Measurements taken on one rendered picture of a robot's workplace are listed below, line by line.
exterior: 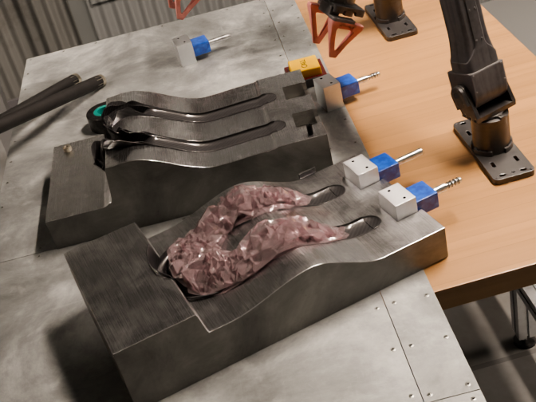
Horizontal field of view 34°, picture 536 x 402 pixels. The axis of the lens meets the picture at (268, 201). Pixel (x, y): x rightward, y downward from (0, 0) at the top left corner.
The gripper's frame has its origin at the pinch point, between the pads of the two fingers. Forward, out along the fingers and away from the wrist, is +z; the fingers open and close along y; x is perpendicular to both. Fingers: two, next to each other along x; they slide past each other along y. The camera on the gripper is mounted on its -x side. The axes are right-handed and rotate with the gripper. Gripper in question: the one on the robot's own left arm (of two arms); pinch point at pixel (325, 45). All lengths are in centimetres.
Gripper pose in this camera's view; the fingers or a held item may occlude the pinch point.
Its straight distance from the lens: 170.6
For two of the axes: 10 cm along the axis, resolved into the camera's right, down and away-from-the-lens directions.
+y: 3.5, 4.8, -8.0
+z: -2.7, 8.7, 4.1
